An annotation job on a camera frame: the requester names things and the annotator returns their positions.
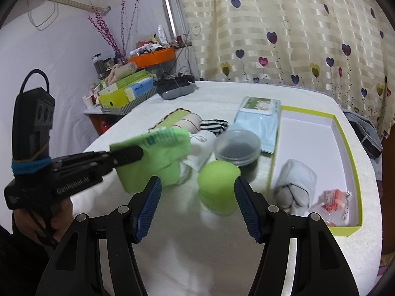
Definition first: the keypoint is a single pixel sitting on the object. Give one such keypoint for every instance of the glass jar with dark lid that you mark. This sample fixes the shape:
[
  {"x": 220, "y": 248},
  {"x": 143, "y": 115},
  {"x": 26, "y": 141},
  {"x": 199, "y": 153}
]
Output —
[{"x": 98, "y": 66}]

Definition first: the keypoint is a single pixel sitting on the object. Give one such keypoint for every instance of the red brown side table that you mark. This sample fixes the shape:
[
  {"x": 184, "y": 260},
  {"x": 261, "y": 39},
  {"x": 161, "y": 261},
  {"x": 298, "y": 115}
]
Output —
[{"x": 98, "y": 123}]

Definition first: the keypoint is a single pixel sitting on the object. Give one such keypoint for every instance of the cream heart print curtain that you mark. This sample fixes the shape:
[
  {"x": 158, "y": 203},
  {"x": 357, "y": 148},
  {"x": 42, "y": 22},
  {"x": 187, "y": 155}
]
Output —
[{"x": 262, "y": 37}]

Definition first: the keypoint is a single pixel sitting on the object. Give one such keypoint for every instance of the white towel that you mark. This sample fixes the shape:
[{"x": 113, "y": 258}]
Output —
[{"x": 200, "y": 152}]

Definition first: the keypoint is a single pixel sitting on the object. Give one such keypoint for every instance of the dark clothes pile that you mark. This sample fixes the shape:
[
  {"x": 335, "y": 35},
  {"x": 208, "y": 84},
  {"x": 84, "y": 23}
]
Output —
[{"x": 364, "y": 132}]

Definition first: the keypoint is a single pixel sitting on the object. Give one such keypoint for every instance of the person's left hand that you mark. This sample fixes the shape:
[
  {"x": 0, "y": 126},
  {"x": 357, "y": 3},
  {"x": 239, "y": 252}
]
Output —
[{"x": 61, "y": 219}]

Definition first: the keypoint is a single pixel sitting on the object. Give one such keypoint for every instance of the blue tissue pack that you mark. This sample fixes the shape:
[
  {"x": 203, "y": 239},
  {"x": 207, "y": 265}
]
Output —
[{"x": 139, "y": 88}]

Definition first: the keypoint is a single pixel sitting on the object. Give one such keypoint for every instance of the yellow-green box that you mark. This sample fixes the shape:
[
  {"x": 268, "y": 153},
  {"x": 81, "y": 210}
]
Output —
[{"x": 112, "y": 98}]

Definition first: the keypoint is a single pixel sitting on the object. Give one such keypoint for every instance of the green cloth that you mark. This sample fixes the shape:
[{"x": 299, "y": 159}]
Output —
[{"x": 163, "y": 148}]

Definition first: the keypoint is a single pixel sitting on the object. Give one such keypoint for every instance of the black white striped sock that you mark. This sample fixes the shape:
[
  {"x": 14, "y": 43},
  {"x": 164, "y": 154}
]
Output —
[{"x": 213, "y": 126}]

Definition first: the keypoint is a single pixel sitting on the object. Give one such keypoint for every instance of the window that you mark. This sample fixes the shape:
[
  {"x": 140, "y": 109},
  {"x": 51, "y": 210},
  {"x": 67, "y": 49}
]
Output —
[{"x": 171, "y": 9}]

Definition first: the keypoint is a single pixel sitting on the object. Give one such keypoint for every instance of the orange white plastic packet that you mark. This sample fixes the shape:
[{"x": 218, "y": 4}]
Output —
[{"x": 331, "y": 203}]

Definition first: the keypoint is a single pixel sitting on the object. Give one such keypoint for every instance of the beige wall pipe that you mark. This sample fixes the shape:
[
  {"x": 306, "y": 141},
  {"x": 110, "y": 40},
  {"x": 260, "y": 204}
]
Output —
[{"x": 71, "y": 3}]

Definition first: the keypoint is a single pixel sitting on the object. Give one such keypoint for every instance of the decorative purple branches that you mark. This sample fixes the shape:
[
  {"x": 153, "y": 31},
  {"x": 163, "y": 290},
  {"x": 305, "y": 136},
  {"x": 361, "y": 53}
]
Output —
[{"x": 106, "y": 34}]

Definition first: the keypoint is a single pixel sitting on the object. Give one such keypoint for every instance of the beige rolled towel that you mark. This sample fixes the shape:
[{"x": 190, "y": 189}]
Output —
[{"x": 185, "y": 120}]

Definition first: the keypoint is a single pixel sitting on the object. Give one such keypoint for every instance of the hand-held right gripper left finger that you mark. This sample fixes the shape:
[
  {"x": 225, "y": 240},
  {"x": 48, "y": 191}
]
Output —
[{"x": 149, "y": 209}]

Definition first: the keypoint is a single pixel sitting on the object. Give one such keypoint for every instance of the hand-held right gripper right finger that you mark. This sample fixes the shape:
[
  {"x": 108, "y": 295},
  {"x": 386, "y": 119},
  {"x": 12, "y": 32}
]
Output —
[{"x": 247, "y": 209}]

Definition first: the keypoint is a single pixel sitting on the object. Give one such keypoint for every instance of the pink rolled cloth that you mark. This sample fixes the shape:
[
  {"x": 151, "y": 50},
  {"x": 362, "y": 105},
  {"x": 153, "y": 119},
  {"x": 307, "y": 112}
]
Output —
[{"x": 122, "y": 71}]

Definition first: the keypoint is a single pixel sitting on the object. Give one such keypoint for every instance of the green-edged white box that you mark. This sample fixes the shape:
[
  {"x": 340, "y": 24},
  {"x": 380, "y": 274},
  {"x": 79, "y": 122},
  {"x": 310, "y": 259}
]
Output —
[{"x": 308, "y": 135}]

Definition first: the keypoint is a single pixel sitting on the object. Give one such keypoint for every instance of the green round cup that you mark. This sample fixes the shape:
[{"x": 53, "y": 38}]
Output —
[{"x": 217, "y": 185}]

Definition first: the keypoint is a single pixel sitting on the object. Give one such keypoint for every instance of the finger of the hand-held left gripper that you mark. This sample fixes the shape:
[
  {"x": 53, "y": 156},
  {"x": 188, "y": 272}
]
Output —
[{"x": 126, "y": 155}]

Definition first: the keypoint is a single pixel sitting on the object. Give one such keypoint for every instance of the clear round plastic container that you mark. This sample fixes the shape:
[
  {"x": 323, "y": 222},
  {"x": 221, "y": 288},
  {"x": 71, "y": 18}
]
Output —
[{"x": 237, "y": 148}]

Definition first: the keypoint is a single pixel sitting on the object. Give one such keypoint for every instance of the green white wet wipes pack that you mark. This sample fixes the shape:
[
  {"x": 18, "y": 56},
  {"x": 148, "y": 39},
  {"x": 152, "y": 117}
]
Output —
[{"x": 259, "y": 104}]

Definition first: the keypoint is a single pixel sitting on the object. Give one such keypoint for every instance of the light blue face mask pack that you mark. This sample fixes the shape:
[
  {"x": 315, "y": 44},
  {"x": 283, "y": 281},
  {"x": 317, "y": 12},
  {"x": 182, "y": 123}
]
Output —
[{"x": 256, "y": 129}]

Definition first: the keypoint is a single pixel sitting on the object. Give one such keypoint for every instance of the person's left forearm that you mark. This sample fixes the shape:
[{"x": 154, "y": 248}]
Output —
[{"x": 18, "y": 262}]

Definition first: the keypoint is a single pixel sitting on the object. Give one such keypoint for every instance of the orange tray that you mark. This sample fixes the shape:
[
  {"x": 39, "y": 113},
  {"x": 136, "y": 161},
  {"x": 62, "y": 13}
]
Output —
[{"x": 151, "y": 58}]

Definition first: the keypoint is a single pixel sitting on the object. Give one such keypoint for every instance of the small white bottle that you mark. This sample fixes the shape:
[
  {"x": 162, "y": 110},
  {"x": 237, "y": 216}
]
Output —
[{"x": 88, "y": 101}]

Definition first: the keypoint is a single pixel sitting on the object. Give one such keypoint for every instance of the green flat box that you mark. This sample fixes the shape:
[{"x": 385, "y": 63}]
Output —
[{"x": 128, "y": 78}]

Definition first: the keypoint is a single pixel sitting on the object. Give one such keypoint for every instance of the white rolled sock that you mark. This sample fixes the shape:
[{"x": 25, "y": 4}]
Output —
[{"x": 296, "y": 178}]

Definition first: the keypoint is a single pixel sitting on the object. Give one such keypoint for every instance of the black grey device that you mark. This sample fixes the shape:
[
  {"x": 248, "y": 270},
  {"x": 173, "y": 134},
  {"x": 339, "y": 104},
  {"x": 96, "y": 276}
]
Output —
[{"x": 176, "y": 89}]

